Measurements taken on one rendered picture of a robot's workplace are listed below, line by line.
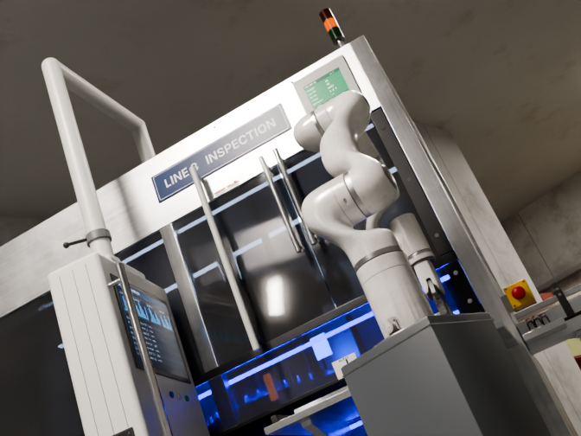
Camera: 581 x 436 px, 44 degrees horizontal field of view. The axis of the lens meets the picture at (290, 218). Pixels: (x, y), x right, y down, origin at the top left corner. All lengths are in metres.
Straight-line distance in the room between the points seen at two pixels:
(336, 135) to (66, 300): 0.96
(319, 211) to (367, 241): 0.14
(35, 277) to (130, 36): 1.80
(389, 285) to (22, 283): 1.92
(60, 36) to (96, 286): 2.32
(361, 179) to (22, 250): 1.88
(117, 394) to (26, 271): 1.16
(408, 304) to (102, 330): 0.98
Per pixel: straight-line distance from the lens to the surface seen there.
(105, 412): 2.12
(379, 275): 1.57
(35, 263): 3.13
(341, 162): 1.77
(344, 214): 1.65
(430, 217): 2.41
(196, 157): 2.81
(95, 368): 2.15
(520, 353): 2.28
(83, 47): 4.39
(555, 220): 9.87
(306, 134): 2.00
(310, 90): 2.69
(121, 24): 4.31
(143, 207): 2.87
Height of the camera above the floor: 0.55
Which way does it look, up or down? 24 degrees up
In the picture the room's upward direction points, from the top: 22 degrees counter-clockwise
